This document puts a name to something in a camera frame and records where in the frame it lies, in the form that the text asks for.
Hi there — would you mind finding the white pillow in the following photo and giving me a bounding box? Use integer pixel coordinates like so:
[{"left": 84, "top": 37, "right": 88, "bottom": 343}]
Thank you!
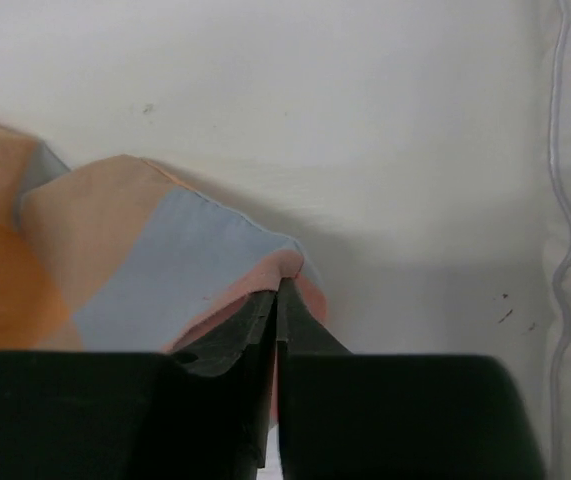
[{"left": 0, "top": 1, "right": 571, "bottom": 479}]

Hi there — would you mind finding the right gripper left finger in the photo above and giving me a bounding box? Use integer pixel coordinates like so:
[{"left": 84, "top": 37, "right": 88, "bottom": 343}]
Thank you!
[{"left": 0, "top": 291, "right": 276, "bottom": 479}]

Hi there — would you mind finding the checkered orange blue pillowcase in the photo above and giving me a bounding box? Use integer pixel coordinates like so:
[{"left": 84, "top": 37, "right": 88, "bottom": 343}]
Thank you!
[{"left": 0, "top": 115, "right": 329, "bottom": 421}]

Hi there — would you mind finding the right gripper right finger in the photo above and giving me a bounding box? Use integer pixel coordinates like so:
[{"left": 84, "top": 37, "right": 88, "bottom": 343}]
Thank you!
[{"left": 276, "top": 280, "right": 546, "bottom": 479}]

